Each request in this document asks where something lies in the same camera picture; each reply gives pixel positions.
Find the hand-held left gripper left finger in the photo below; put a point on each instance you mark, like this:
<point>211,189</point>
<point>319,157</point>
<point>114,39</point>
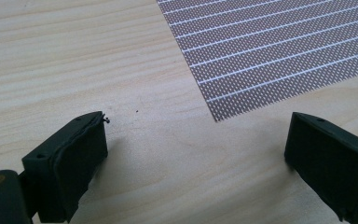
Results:
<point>65,165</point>

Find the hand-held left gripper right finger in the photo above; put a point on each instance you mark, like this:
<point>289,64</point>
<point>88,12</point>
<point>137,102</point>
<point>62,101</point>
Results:
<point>332,158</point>

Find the brown dotted striped mat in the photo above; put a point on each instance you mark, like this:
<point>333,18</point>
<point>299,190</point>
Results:
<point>270,49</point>

